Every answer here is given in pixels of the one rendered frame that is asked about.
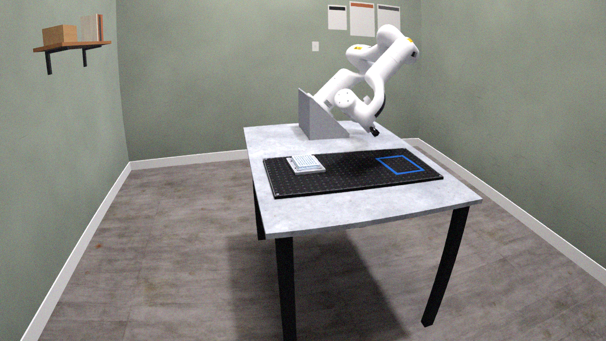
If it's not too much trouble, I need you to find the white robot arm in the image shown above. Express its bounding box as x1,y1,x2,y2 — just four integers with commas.
307,25,419,126

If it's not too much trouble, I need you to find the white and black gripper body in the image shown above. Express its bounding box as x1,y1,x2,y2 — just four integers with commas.
360,123,375,133

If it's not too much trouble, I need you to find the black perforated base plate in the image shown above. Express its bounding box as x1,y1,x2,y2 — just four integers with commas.
263,148,444,200

